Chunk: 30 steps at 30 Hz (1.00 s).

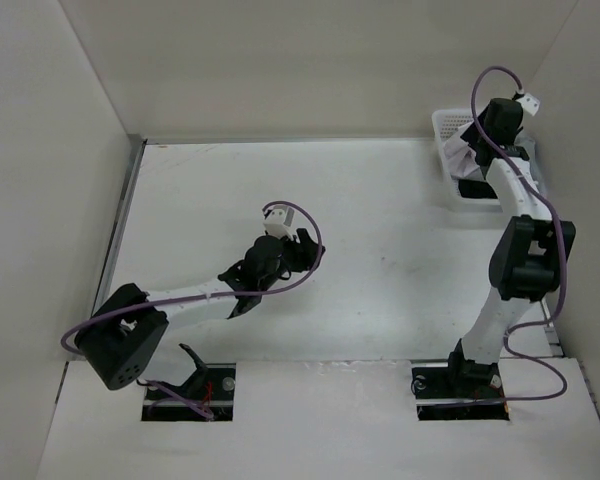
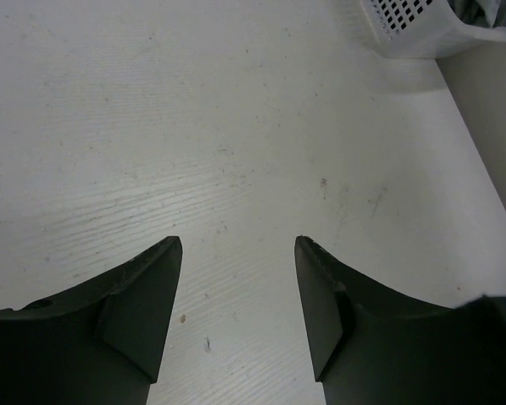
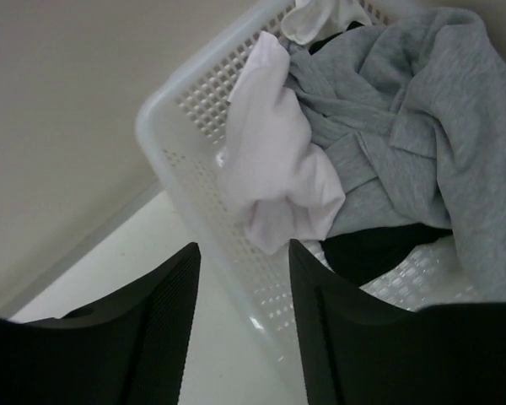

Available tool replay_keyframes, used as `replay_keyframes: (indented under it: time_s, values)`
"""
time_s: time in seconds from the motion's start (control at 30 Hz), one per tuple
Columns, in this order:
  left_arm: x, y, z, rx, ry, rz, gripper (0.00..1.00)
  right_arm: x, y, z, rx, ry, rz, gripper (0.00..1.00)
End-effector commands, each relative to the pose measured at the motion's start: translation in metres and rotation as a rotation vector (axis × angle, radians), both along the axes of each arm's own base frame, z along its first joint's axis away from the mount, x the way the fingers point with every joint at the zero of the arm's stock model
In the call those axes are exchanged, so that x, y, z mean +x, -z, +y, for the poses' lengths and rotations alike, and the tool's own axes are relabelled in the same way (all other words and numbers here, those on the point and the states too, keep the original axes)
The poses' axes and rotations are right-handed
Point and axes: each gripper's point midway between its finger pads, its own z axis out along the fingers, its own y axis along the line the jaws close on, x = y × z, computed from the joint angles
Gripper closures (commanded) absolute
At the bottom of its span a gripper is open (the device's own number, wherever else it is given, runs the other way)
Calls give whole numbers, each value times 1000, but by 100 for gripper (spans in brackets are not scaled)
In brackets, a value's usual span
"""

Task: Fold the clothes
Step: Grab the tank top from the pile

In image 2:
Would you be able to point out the white perforated plastic basket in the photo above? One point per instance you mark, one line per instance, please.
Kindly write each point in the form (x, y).
(424, 29)

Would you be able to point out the grey tank top in basket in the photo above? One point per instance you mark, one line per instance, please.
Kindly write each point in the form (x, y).
(490, 14)

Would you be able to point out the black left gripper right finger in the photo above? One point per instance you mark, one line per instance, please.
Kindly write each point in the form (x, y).
(370, 344)

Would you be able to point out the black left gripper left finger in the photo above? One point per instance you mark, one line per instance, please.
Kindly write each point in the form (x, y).
(99, 342)

